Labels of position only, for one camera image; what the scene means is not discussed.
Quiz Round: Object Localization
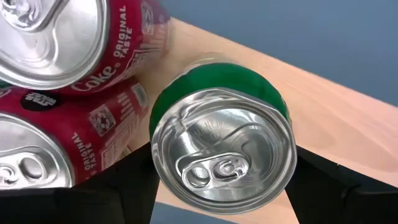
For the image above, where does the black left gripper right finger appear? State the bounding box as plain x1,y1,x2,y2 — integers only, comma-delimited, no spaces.
284,145,398,224

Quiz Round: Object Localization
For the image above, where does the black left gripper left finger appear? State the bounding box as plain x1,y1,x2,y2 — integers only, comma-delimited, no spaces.
46,142,161,224

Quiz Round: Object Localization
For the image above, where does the red Coca-Cola can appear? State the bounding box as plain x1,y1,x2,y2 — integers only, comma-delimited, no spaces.
0,76,150,190
0,0,171,96

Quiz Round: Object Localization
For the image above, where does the green Sprite can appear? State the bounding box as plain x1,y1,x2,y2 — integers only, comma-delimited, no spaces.
148,60,299,215

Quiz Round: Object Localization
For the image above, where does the wooden shelf black metal frame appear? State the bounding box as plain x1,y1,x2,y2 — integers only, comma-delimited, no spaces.
127,17,398,224

